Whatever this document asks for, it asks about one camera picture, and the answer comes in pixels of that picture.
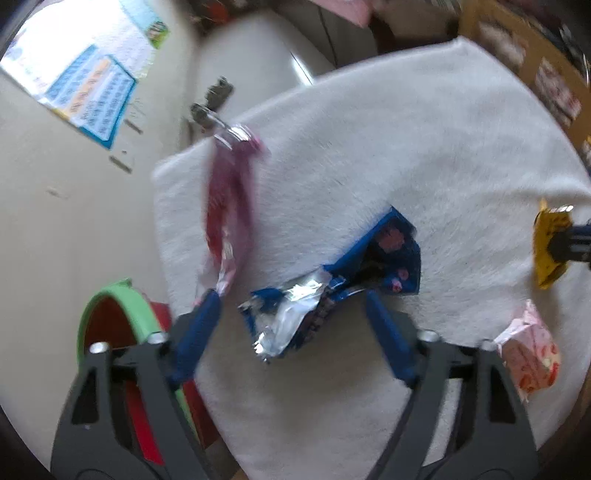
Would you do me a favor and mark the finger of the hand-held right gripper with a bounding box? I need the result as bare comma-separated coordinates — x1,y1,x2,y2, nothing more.
549,220,591,265

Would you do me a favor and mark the grey small object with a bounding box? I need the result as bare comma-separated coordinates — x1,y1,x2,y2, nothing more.
190,76,233,128

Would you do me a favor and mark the green rimmed red bin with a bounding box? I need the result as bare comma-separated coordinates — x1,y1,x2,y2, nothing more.
76,278,219,468

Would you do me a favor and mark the pink snack packet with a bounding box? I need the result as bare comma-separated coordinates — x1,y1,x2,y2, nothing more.
198,124,273,306

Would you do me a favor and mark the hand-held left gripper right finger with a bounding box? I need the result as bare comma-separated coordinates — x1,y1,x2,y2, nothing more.
365,290,541,480

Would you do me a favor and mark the white chart poster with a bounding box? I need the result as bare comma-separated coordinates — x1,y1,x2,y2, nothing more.
0,0,171,89

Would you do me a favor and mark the blue snack wrapper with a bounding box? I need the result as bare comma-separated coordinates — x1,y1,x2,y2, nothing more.
238,205,422,366

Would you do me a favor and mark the blue chart poster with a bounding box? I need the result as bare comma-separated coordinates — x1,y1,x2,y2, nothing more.
44,44,140,151

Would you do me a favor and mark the white towel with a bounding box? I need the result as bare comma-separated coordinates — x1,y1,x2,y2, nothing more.
151,36,591,480

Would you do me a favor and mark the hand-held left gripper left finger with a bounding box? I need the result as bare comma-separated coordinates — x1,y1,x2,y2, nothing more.
51,290,223,480

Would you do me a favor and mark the pink cloth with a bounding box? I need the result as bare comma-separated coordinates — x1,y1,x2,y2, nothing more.
315,0,373,27

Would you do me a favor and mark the red white box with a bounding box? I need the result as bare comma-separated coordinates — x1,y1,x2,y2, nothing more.
534,57,583,131

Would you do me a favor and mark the pink white crumpled carton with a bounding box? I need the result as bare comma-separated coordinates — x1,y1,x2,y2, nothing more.
494,299,562,405

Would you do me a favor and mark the yellow snack wrapper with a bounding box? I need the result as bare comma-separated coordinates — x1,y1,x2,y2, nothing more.
533,198,576,291

